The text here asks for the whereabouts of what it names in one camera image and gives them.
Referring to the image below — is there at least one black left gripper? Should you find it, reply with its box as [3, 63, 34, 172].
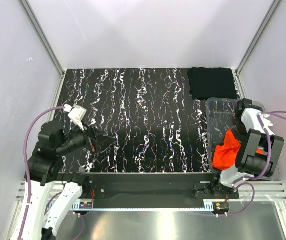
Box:
[57, 117, 116, 155]

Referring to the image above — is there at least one orange t shirt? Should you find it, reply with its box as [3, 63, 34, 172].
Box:
[212, 130, 255, 171]

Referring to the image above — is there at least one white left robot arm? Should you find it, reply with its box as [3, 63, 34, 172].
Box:
[11, 121, 116, 240]

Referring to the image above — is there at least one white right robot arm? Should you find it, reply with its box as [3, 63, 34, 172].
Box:
[209, 98, 284, 198]

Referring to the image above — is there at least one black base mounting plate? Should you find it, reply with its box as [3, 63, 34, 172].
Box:
[31, 172, 239, 209]

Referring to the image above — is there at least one left orange connector block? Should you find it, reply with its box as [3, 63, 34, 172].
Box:
[79, 201, 93, 209]

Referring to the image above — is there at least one folded black t shirt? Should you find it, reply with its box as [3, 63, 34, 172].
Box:
[187, 67, 238, 100]

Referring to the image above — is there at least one clear plastic bin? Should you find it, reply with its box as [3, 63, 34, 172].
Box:
[206, 98, 268, 176]

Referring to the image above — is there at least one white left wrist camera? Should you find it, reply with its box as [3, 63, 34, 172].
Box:
[63, 104, 87, 131]

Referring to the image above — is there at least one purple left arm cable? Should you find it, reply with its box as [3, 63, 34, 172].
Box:
[17, 106, 66, 238]

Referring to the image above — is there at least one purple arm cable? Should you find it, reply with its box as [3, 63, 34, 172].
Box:
[17, 106, 66, 238]
[222, 110, 286, 218]

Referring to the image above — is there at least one slotted cable duct rail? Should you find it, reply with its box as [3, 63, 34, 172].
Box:
[72, 201, 214, 213]

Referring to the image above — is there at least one left aluminium frame post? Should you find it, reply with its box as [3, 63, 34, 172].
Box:
[17, 0, 66, 77]

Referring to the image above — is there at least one aluminium frame post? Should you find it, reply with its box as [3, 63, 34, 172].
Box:
[17, 0, 66, 77]
[235, 0, 283, 75]

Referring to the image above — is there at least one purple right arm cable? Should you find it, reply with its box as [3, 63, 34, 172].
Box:
[222, 110, 286, 218]

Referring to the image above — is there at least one right aluminium frame post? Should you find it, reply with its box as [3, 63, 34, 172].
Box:
[235, 0, 283, 75]

